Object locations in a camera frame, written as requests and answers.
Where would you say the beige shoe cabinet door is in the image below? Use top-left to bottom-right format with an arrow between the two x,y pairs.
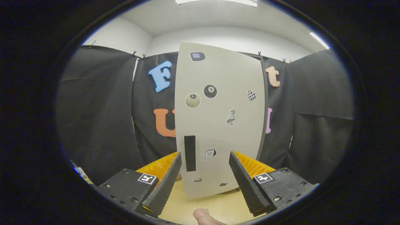
174,42 -> 266,199

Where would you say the narrow ceiling light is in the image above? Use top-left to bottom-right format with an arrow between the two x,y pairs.
310,32 -> 330,50

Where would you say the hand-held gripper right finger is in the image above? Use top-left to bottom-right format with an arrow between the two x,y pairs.
229,151 -> 320,217

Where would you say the blurred white yellow object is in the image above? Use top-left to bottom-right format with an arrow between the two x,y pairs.
70,160 -> 94,185

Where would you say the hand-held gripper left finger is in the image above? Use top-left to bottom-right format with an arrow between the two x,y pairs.
95,152 -> 182,218

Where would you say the grey shoe cabinet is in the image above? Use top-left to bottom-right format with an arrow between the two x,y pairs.
216,52 -> 270,196

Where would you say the long ceiling light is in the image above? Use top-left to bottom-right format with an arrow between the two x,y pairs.
175,0 -> 258,7

